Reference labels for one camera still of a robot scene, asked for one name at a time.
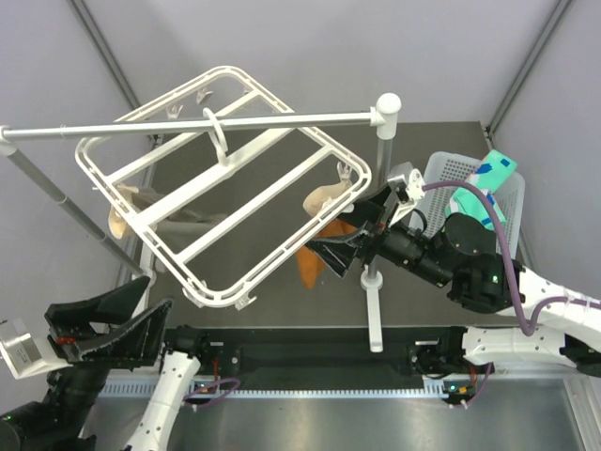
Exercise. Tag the grey sock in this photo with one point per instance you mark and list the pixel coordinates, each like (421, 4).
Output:
(183, 223)

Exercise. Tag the dark grey table mat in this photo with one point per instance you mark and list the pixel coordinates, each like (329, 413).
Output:
(281, 300)

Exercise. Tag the white perforated plastic basket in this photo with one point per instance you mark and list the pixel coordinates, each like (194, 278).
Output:
(451, 166)

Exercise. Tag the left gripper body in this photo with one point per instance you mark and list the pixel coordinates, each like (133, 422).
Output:
(67, 343)

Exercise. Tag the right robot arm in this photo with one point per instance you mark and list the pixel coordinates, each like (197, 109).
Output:
(555, 325)

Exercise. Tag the teal sock upper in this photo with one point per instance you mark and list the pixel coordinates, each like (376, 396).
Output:
(490, 174)

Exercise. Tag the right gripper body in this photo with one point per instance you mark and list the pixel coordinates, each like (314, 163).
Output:
(379, 232)

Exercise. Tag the beige sock right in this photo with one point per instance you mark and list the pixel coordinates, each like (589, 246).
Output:
(314, 201)

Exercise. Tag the beige sock left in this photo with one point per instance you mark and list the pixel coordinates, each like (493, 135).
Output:
(118, 227)

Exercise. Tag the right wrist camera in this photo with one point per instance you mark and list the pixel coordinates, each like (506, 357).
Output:
(407, 186)

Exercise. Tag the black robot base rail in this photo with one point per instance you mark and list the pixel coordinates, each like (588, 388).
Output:
(321, 359)

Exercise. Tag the beige sock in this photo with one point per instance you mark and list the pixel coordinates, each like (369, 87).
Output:
(118, 227)
(314, 201)

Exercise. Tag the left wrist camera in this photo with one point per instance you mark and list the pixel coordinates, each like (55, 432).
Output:
(27, 356)

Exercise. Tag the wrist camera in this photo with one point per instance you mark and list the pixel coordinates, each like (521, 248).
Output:
(407, 186)
(27, 356)

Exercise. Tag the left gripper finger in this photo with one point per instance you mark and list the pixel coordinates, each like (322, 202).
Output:
(74, 320)
(135, 343)

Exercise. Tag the white square clip hanger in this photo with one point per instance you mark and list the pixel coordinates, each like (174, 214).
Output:
(226, 91)

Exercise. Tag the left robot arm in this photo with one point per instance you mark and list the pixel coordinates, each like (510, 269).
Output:
(116, 375)

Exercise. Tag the orange brown sock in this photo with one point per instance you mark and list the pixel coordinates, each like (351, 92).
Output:
(310, 265)

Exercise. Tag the silver white drying rack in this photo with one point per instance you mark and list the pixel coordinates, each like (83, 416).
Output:
(300, 121)

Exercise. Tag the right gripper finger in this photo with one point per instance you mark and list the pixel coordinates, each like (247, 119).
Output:
(362, 212)
(340, 252)

